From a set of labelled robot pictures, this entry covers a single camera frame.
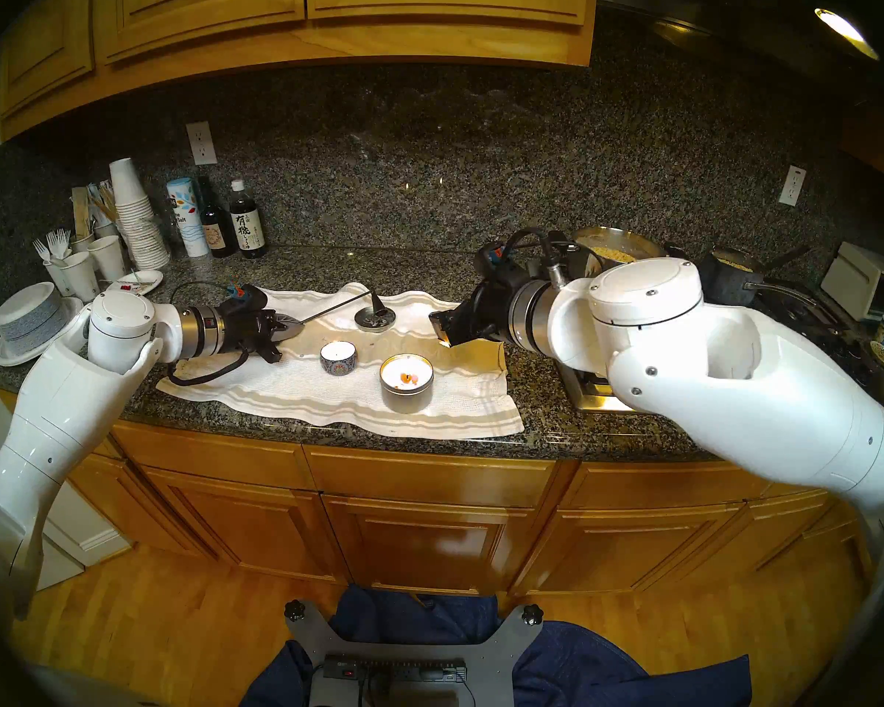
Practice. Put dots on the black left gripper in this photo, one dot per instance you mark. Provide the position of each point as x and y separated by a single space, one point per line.
247 326

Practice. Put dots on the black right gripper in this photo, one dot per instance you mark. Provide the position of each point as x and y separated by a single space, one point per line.
490 315

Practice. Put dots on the black metal candle snuffer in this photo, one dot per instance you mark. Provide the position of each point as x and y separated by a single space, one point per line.
376 308

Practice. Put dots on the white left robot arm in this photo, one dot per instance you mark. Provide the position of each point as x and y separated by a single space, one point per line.
59 403

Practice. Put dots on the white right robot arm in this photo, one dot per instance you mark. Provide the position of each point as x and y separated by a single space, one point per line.
744 389

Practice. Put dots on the small patterned candle cup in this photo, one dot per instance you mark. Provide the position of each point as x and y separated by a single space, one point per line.
338 359

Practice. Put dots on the round tin candle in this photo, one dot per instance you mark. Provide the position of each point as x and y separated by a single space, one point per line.
407 385

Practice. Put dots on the white beige striped towel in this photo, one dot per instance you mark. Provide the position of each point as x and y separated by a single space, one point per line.
302 396

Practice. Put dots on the small round metal dish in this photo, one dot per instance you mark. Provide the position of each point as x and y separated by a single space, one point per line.
368 322

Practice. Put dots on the soy sauce bottle white label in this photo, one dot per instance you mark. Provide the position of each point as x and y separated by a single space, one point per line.
249 230

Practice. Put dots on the dark glass bottle beige label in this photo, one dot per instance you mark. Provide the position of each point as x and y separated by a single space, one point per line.
217 234

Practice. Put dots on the white blue salt canister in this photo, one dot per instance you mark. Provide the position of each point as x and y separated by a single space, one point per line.
188 219

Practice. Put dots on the small white saucer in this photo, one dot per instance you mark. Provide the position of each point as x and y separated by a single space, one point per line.
144 280

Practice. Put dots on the steel gas stove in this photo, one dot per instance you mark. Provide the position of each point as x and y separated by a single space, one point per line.
589 396

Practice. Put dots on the stack of white paper cups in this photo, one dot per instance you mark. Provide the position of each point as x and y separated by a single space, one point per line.
138 219

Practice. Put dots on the stainless steel pot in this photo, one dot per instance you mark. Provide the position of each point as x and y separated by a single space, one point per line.
619 249

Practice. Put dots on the white paper cup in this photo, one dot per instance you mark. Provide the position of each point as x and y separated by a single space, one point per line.
108 256
81 275

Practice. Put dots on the wooden base cabinets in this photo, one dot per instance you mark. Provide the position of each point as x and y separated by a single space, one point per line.
427 536

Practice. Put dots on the wooden utensil bundle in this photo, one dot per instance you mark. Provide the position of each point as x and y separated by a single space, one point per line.
104 205

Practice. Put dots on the paper cup holding wooden sticks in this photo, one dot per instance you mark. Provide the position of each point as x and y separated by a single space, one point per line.
82 243

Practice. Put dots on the paper cup holding forks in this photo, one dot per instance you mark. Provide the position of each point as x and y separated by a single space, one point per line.
60 278

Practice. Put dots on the flat wooden stirrer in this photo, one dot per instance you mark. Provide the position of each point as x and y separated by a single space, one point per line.
80 208

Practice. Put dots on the white plastic fork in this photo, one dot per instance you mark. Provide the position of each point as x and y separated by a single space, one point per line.
59 241
42 250

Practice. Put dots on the white panelled door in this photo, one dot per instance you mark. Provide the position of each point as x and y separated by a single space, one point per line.
81 536

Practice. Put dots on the black power strip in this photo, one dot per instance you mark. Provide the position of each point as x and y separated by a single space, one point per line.
394 669

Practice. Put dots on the dark blue cloth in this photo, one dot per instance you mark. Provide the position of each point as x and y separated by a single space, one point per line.
597 669

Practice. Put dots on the dark range hood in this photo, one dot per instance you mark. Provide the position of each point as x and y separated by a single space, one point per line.
707 13

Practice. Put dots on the range hood lamp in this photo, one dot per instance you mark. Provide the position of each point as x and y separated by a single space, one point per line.
843 28

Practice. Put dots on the white double wall outlet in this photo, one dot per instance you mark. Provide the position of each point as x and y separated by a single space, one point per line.
201 143

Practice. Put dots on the black base plate knob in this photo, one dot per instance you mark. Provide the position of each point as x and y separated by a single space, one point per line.
532 615
295 610

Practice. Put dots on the wooden wall cabinets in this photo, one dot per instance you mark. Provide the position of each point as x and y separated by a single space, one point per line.
191 13

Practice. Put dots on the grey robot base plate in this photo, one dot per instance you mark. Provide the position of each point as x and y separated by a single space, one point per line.
501 654

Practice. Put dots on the white narrow wall outlet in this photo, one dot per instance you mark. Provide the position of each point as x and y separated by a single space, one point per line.
793 185

